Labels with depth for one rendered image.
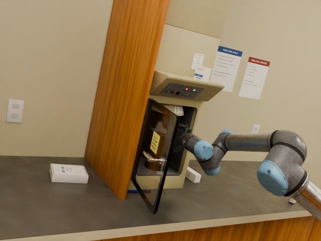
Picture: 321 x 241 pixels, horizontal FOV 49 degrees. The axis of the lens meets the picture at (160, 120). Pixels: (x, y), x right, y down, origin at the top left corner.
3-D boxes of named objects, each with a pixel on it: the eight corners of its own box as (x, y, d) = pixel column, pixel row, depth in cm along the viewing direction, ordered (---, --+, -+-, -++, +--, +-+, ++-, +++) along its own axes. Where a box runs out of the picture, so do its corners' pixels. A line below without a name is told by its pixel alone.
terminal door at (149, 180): (133, 181, 162) (152, 98, 153) (155, 216, 134) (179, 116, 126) (131, 181, 161) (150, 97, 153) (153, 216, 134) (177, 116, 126)
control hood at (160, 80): (148, 92, 154) (153, 70, 152) (205, 100, 171) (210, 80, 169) (161, 98, 144) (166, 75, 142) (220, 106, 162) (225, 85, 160)
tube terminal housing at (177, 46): (107, 168, 184) (137, 19, 168) (158, 168, 201) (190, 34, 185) (126, 190, 163) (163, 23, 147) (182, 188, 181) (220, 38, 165)
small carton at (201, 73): (193, 78, 158) (196, 65, 157) (199, 79, 162) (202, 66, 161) (201, 80, 155) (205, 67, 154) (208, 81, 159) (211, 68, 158)
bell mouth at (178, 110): (143, 104, 176) (145, 93, 175) (171, 107, 185) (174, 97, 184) (160, 114, 161) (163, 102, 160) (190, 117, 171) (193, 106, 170)
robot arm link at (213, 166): (228, 160, 158) (219, 144, 153) (215, 179, 154) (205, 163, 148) (215, 157, 164) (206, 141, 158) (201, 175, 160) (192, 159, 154)
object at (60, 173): (48, 170, 164) (50, 163, 163) (82, 172, 171) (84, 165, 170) (51, 182, 154) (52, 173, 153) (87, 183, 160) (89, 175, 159)
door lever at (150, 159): (154, 156, 141) (155, 150, 141) (162, 165, 133) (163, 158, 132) (141, 155, 139) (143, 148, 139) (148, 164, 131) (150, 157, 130)
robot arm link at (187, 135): (197, 151, 157) (182, 150, 153) (191, 147, 161) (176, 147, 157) (200, 136, 156) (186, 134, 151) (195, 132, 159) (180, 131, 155)
